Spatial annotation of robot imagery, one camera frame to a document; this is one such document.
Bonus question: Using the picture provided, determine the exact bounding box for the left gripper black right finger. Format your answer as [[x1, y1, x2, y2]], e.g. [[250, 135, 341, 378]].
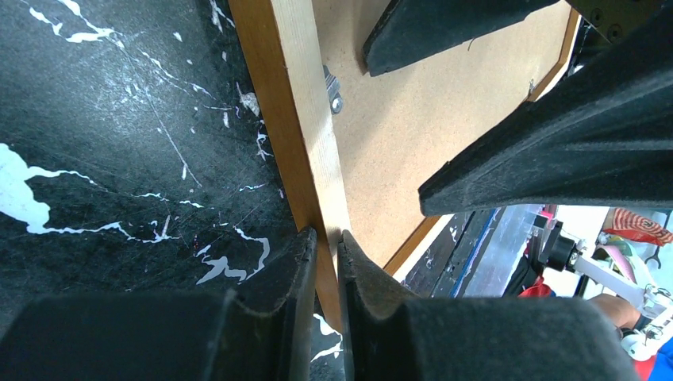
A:
[[337, 231, 637, 380]]

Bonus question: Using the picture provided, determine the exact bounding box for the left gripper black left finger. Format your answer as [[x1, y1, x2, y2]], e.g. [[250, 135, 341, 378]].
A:
[[1, 227, 317, 380]]

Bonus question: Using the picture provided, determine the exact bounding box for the brown cardboard backing board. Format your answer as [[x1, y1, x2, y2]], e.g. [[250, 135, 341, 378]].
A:
[[313, 1, 571, 266]]

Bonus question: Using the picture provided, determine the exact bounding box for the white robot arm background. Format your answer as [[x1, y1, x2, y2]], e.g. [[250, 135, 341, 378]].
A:
[[1, 1, 672, 380]]

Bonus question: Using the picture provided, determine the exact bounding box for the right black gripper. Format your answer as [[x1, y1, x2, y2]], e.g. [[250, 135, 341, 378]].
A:
[[418, 0, 672, 216]]

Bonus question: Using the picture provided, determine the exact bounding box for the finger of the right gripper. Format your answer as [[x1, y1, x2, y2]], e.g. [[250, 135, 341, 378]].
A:
[[361, 0, 556, 77]]

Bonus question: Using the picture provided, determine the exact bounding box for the person forearm in background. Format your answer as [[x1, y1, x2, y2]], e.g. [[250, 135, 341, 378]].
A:
[[589, 294, 641, 329]]

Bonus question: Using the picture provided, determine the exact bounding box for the wooden picture frame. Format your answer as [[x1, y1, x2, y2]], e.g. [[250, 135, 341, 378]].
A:
[[227, 0, 582, 333]]

